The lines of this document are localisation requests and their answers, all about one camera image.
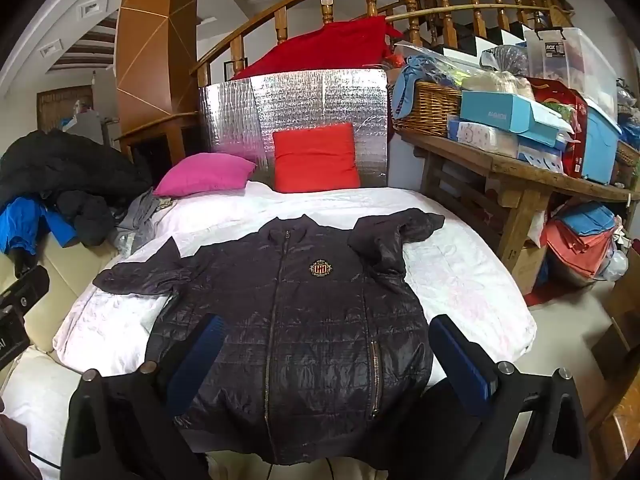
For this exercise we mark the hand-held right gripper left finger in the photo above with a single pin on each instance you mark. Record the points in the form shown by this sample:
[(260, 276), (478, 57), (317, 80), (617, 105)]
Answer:
[(195, 360)]

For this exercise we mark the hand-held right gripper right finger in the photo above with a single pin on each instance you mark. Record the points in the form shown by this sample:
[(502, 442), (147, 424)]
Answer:
[(460, 365)]

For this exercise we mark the black quilted jacket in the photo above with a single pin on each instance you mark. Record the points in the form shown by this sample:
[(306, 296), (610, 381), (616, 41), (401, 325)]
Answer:
[(310, 335)]

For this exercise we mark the pile of dark clothes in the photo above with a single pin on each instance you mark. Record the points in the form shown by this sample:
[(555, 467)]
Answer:
[(65, 165)]

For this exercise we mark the beige sofa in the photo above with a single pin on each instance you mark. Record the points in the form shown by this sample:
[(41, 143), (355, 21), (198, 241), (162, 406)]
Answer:
[(60, 280)]

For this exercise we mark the blue jacket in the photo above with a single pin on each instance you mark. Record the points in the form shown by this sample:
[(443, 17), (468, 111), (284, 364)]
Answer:
[(20, 225)]

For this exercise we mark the white bed blanket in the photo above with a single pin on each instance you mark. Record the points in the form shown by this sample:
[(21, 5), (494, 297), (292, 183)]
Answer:
[(450, 270)]

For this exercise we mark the grey garment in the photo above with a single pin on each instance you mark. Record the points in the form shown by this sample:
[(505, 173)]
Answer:
[(142, 215)]

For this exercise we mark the stack of orange cloths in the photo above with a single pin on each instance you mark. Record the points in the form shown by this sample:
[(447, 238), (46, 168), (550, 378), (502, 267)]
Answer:
[(570, 250)]

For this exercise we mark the brown cardboard box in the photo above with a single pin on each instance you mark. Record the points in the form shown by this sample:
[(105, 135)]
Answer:
[(620, 320)]

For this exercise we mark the pink pillow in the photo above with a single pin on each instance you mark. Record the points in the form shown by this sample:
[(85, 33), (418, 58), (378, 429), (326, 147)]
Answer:
[(200, 175)]

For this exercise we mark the white refrigerator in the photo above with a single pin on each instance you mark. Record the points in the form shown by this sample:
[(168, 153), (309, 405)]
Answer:
[(92, 125)]

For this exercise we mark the wooden side table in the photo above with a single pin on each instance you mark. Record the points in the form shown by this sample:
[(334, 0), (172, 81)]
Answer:
[(515, 170)]

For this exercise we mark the white tissue pack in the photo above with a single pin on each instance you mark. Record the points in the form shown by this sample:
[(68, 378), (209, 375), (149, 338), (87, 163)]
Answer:
[(480, 135)]

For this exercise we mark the red pillow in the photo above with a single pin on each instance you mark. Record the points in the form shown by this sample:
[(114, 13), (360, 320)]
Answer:
[(315, 160)]

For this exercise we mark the teal cardboard box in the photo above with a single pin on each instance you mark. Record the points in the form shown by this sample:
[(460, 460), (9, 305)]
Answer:
[(500, 112)]

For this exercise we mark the blue plastic storage bin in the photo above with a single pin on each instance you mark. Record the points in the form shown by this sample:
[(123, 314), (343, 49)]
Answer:
[(600, 150)]

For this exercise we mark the wicker basket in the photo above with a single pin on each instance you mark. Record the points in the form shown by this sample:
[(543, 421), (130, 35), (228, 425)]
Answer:
[(430, 105)]

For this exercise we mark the red gift bag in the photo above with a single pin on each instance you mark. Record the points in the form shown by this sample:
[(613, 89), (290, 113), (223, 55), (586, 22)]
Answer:
[(575, 125)]

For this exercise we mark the brown wooden column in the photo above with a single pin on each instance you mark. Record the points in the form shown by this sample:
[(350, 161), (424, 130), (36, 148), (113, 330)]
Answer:
[(150, 60)]

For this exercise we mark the silver foil panel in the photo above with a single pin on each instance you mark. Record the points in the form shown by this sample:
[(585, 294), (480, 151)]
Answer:
[(300, 100)]

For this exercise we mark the blue cloth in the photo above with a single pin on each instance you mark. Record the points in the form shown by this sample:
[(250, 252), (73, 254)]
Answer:
[(405, 85)]

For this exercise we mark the clear plastic storage box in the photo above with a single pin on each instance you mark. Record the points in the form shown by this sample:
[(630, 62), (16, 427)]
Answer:
[(585, 60)]

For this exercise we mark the red cloth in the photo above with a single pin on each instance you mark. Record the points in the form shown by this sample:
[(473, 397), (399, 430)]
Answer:
[(325, 50)]

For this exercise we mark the wooden stair railing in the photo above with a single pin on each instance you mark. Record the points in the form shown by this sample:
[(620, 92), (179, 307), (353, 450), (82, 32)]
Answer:
[(327, 12)]

